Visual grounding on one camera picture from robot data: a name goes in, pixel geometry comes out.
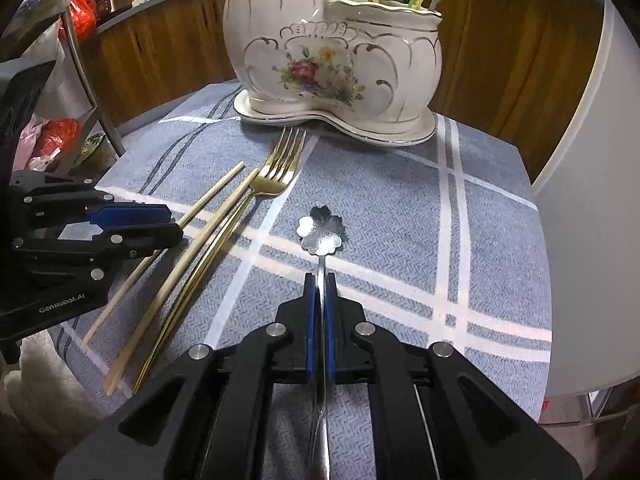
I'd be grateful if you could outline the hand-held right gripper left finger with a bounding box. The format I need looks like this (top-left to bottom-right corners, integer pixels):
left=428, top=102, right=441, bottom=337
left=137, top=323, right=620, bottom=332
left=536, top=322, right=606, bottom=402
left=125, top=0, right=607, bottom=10
left=54, top=272, right=321, bottom=480

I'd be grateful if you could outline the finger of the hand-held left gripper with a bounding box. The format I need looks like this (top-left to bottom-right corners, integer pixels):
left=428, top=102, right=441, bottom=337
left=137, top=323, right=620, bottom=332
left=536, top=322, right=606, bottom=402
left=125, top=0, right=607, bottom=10
left=10, top=172, right=173, bottom=228
left=12, top=223, right=184, bottom=266

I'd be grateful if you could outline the red plastic bag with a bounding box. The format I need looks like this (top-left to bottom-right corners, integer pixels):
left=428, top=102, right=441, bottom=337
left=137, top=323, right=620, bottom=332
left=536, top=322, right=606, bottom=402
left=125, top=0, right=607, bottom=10
left=37, top=117, right=82, bottom=162
left=59, top=0, right=98, bottom=43

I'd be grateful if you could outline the blue-grey striped tablecloth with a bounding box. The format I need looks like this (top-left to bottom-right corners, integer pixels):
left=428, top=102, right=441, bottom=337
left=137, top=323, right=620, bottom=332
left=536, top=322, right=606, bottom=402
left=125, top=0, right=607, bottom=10
left=50, top=82, right=553, bottom=480

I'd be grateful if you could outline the grey kitchen countertop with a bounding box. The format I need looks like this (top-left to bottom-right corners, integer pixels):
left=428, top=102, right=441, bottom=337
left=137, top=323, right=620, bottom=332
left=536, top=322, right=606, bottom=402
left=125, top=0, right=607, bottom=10
left=94, top=0, right=227, bottom=36

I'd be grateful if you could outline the metal storage rack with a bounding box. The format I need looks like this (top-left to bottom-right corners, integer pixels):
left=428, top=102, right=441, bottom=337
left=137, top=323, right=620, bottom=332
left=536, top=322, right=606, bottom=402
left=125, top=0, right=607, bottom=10
left=59, top=10, right=127, bottom=162

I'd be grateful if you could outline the cream floral ceramic utensil holder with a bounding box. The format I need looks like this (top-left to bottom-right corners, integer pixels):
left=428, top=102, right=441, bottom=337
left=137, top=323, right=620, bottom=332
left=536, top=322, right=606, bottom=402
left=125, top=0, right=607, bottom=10
left=221, top=0, right=444, bottom=126

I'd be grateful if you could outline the gold fork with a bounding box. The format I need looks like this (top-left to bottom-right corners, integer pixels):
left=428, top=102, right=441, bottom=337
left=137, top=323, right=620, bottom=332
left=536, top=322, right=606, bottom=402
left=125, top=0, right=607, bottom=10
left=132, top=127, right=307, bottom=395

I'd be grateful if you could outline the silver flower-shaped spoon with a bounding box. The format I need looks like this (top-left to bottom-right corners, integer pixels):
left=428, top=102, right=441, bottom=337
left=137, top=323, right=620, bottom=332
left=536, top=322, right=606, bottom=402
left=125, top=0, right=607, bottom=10
left=296, top=205, right=347, bottom=480

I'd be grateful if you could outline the cream ceramic holder tray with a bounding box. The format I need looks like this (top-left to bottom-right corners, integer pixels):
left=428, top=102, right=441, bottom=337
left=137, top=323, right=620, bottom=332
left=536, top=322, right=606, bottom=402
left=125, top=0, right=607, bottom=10
left=233, top=90, right=437, bottom=147

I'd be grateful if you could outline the pink plastic bag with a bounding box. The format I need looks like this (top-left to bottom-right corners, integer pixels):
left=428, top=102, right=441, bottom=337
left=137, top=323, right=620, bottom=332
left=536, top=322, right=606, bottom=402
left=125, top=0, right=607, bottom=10
left=12, top=114, right=48, bottom=172

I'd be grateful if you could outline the wooden lower cabinet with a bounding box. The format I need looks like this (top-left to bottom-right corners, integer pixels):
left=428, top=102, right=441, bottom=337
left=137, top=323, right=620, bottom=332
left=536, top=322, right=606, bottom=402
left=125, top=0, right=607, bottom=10
left=79, top=0, right=242, bottom=132
left=434, top=0, right=607, bottom=182

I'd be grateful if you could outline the wooden chopstick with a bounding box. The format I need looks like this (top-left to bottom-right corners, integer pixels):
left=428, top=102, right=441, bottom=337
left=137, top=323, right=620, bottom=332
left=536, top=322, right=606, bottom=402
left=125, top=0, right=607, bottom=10
left=81, top=161, right=246, bottom=347
left=103, top=168, right=261, bottom=393

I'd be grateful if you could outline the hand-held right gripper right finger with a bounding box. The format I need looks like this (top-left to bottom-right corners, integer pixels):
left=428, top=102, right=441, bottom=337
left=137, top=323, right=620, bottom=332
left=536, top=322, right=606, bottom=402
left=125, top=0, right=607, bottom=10
left=324, top=272, right=583, bottom=480

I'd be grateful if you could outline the white fluffy towel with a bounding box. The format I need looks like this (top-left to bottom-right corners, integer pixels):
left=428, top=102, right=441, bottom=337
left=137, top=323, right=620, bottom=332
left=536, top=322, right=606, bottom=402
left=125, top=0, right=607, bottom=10
left=0, top=329, right=117, bottom=442

